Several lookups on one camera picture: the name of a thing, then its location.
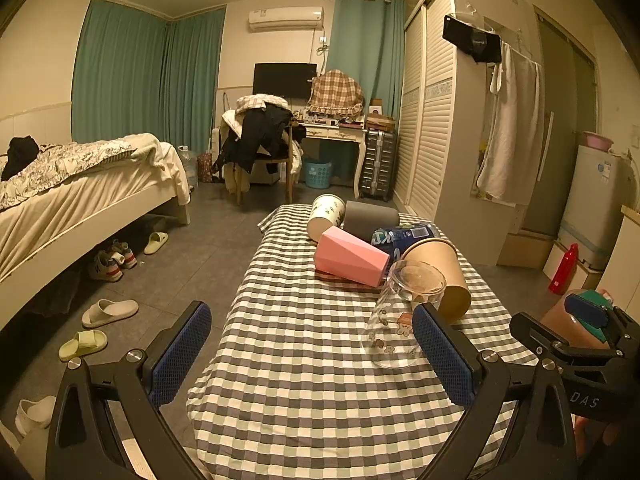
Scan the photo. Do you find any white storage box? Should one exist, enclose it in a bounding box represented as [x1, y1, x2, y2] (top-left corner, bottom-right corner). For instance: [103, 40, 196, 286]
[541, 239, 603, 290]

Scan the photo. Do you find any checkered tablecloth table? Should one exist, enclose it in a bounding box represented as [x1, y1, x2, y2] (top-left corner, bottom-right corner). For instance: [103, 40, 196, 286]
[182, 204, 544, 480]

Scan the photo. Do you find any white floral paper cup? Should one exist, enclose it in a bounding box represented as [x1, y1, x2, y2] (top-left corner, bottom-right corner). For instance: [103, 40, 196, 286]
[306, 193, 347, 242]

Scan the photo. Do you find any white sneaker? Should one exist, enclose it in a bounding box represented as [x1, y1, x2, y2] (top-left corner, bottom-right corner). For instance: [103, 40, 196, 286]
[110, 241, 138, 270]
[88, 252, 124, 282]

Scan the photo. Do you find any white desk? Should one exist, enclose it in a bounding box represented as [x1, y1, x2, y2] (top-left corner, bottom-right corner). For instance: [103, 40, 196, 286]
[294, 122, 369, 200]

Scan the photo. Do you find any red bottle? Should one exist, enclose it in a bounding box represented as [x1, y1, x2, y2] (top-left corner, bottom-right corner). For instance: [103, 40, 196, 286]
[548, 243, 580, 295]

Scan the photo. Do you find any white bed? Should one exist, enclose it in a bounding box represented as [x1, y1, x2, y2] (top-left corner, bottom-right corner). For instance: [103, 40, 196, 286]
[0, 132, 192, 333]

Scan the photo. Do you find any brown paper cup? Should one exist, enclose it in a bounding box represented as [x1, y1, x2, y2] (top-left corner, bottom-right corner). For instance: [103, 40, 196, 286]
[402, 238, 473, 325]

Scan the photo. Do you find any plaid cloth cover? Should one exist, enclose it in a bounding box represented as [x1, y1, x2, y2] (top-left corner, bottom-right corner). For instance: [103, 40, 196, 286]
[305, 69, 366, 117]

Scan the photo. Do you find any wooden chair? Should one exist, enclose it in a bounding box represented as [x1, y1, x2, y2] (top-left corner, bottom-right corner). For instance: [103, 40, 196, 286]
[220, 120, 297, 207]

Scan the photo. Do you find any silver suitcase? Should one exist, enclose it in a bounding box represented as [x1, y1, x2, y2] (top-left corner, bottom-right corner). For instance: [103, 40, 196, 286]
[358, 128, 399, 204]

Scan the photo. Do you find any pile of dark clothes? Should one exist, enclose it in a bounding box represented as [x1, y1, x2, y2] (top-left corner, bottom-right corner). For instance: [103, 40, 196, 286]
[212, 104, 307, 175]

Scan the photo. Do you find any pink faceted cup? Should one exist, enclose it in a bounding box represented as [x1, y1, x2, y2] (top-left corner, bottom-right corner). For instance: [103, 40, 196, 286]
[313, 226, 391, 289]

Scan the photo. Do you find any plaid shirt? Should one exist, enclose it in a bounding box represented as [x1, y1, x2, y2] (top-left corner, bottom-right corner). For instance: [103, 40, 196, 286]
[235, 93, 292, 112]

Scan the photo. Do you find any person's right hand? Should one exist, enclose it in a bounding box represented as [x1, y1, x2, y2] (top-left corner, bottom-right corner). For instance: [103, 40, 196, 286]
[574, 405, 640, 480]

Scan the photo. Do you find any cream duvet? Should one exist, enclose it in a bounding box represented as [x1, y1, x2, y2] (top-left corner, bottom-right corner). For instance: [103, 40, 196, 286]
[125, 132, 192, 207]

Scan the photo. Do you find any red patterned bag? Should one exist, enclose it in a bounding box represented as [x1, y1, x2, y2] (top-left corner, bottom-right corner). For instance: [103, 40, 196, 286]
[196, 152, 216, 184]

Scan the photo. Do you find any pink basin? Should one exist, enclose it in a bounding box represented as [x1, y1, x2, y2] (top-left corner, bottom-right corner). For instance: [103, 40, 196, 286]
[581, 130, 616, 151]

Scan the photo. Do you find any blue printed cup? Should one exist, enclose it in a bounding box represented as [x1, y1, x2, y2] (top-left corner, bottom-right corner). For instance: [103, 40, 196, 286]
[370, 222, 442, 262]

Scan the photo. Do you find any white towel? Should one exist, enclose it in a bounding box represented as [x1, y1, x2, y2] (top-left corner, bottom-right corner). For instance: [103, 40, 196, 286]
[474, 41, 544, 202]

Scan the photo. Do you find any clear water jug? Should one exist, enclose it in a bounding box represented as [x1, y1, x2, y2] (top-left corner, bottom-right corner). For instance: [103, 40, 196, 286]
[177, 144, 200, 189]

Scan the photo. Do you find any white slipper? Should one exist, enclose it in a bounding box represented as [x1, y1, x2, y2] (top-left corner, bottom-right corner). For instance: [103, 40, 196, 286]
[81, 298, 140, 330]
[14, 394, 59, 437]

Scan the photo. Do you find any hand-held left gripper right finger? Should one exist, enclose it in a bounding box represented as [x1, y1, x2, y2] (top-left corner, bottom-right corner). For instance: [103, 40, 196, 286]
[412, 302, 581, 480]

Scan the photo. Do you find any green slipper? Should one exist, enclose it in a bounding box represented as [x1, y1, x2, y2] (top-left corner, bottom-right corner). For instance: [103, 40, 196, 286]
[58, 329, 109, 363]
[143, 231, 170, 256]

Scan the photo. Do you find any clear glass cup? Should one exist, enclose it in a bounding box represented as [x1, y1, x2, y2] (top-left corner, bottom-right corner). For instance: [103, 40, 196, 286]
[363, 260, 447, 370]

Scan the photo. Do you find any grey cup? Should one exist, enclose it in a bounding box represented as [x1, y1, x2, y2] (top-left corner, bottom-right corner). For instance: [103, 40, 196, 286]
[344, 200, 401, 242]

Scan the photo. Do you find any floral blanket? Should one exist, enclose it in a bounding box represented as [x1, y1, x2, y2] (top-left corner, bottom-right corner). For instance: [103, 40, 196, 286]
[0, 141, 137, 212]

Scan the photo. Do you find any white washing machine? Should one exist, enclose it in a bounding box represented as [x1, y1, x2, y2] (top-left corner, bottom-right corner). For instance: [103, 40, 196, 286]
[556, 144, 637, 267]

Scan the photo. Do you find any white air conditioner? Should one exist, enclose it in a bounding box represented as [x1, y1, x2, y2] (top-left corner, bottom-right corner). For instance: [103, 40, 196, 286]
[247, 6, 325, 34]

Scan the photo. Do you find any white louvred wardrobe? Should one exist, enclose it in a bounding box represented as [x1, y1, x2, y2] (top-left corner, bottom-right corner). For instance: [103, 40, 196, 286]
[391, 0, 537, 267]

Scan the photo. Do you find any blue laundry basket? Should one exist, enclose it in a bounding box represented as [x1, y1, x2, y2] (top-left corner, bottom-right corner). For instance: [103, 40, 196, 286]
[302, 158, 334, 189]

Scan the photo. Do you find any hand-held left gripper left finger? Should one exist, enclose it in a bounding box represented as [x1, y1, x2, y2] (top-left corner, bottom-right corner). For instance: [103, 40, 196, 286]
[46, 301, 213, 480]

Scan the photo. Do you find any teal curtain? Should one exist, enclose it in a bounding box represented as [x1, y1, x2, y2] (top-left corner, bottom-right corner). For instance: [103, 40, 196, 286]
[324, 0, 407, 117]
[71, 0, 169, 145]
[161, 9, 227, 153]

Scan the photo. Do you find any black cloth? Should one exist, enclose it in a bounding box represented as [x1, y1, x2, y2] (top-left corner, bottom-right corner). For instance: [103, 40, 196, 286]
[1, 135, 40, 182]

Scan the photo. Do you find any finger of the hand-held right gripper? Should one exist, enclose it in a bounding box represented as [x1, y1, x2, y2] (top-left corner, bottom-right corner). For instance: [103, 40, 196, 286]
[510, 311, 623, 368]
[564, 292, 640, 356]

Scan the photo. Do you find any black monitor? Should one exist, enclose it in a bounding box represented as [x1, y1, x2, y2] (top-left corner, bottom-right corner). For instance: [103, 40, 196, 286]
[252, 62, 319, 99]

